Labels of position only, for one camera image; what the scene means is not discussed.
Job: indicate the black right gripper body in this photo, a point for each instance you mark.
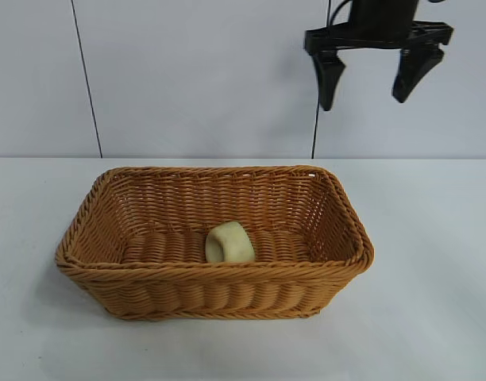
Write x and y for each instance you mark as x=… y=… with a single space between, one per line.
x=378 y=28

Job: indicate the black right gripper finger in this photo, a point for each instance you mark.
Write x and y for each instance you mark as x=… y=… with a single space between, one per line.
x=413 y=75
x=329 y=75

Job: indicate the pale yellow egg yolk pastry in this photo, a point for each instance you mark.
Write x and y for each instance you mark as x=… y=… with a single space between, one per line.
x=235 y=246

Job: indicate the woven orange wicker basket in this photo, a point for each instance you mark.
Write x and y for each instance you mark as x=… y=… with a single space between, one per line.
x=211 y=285

